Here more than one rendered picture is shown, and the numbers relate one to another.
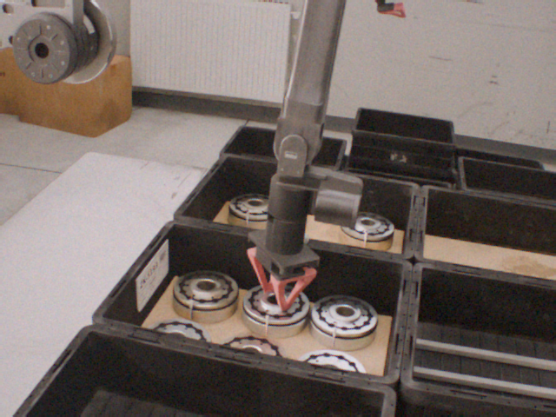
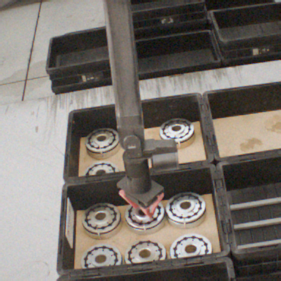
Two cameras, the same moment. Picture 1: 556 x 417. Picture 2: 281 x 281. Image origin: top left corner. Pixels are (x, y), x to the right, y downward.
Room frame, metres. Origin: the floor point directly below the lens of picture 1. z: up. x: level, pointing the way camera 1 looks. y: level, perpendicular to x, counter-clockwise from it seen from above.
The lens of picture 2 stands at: (-0.08, 0.05, 1.93)
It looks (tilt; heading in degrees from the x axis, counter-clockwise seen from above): 40 degrees down; 354
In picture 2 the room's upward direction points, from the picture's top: 11 degrees counter-clockwise
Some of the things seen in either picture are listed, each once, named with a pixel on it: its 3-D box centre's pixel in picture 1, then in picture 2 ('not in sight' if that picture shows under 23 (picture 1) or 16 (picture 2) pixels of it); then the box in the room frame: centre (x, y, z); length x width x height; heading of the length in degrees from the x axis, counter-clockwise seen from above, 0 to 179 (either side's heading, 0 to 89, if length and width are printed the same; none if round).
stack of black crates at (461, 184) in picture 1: (502, 238); (256, 58); (2.03, -0.79, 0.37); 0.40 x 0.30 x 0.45; 81
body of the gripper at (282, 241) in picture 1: (285, 234); (139, 180); (0.85, -0.01, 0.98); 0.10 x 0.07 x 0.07; 33
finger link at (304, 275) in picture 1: (283, 279); (145, 202); (0.84, -0.01, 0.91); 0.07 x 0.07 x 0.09; 33
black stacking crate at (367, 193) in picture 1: (302, 229); (139, 151); (1.07, -0.04, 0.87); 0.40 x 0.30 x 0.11; 79
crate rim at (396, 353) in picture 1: (264, 296); (140, 219); (0.78, 0.01, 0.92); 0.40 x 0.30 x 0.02; 79
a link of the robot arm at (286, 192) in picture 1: (294, 197); (138, 162); (0.85, -0.02, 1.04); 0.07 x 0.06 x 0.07; 80
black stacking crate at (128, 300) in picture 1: (261, 325); (143, 233); (0.78, 0.01, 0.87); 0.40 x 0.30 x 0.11; 79
